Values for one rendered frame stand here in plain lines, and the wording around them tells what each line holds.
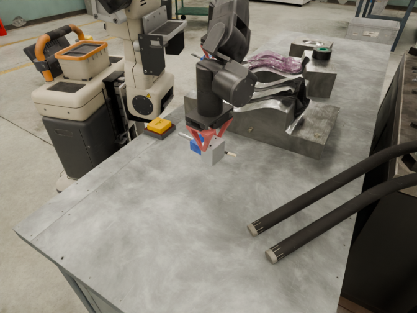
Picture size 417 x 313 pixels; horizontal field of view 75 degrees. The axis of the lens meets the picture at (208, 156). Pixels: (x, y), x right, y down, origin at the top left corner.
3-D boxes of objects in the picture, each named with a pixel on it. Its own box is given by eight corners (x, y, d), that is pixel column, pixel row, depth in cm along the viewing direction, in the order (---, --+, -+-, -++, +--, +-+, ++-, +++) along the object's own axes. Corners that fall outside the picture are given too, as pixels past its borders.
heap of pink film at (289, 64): (241, 73, 120) (243, 56, 115) (246, 59, 133) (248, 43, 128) (301, 79, 115) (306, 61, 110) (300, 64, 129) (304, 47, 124)
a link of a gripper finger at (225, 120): (232, 141, 68) (234, 108, 62) (215, 156, 63) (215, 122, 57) (211, 131, 71) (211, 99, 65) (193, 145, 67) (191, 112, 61)
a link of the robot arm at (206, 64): (212, 52, 56) (189, 58, 53) (234, 61, 52) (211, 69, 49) (211, 83, 60) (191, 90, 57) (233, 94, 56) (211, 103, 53)
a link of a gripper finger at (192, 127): (226, 146, 66) (228, 113, 60) (208, 161, 62) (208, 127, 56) (205, 136, 69) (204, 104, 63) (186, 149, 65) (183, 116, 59)
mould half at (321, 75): (214, 86, 123) (215, 63, 116) (224, 66, 143) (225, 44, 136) (329, 98, 114) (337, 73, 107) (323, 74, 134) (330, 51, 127)
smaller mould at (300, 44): (288, 55, 155) (290, 43, 150) (296, 48, 165) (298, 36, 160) (324, 62, 147) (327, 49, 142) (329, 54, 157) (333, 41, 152)
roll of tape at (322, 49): (311, 59, 120) (313, 51, 117) (311, 53, 126) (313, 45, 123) (330, 61, 118) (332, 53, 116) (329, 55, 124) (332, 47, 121)
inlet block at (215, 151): (174, 145, 72) (172, 129, 69) (186, 136, 75) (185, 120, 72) (211, 167, 66) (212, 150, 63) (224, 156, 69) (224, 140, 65)
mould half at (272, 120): (185, 117, 103) (182, 84, 94) (218, 90, 120) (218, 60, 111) (319, 160, 83) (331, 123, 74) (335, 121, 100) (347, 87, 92)
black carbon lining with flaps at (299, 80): (206, 98, 100) (206, 73, 94) (226, 82, 111) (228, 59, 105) (300, 123, 86) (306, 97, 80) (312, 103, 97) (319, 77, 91)
